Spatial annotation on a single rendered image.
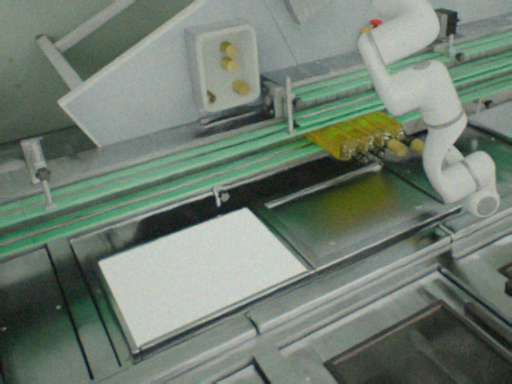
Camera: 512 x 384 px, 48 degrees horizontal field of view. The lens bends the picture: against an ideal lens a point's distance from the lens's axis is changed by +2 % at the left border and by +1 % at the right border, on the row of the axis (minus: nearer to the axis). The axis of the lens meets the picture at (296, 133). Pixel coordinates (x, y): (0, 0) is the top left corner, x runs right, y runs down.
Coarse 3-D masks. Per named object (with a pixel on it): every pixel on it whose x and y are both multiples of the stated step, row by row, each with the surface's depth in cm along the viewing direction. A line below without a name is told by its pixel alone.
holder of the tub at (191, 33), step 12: (204, 24) 155; (216, 24) 155; (228, 24) 155; (240, 24) 154; (252, 24) 155; (192, 36) 149; (192, 48) 152; (192, 60) 154; (192, 72) 157; (192, 84) 160; (204, 108) 157; (240, 108) 171; (204, 120) 164; (216, 120) 164
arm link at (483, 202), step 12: (468, 156) 128; (480, 156) 127; (468, 168) 126; (480, 168) 125; (492, 168) 126; (480, 180) 126; (492, 180) 127; (480, 192) 129; (492, 192) 129; (468, 204) 130; (480, 204) 129; (492, 204) 130; (480, 216) 131
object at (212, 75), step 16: (224, 32) 150; (240, 32) 160; (208, 48) 157; (240, 48) 162; (208, 64) 159; (240, 64) 164; (256, 64) 159; (208, 80) 161; (224, 80) 163; (256, 80) 161; (224, 96) 163; (240, 96) 163; (256, 96) 163
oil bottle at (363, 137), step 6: (348, 120) 168; (336, 126) 166; (342, 126) 165; (348, 126) 164; (354, 126) 164; (348, 132) 161; (354, 132) 161; (360, 132) 161; (366, 132) 160; (360, 138) 158; (366, 138) 158; (372, 138) 159; (360, 144) 158; (366, 144) 158; (360, 150) 159
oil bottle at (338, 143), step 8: (320, 128) 164; (328, 128) 164; (336, 128) 164; (312, 136) 168; (320, 136) 163; (328, 136) 160; (336, 136) 159; (344, 136) 159; (320, 144) 165; (328, 144) 161; (336, 144) 157; (344, 144) 155; (352, 144) 155; (336, 152) 158; (344, 152) 155; (344, 160) 157
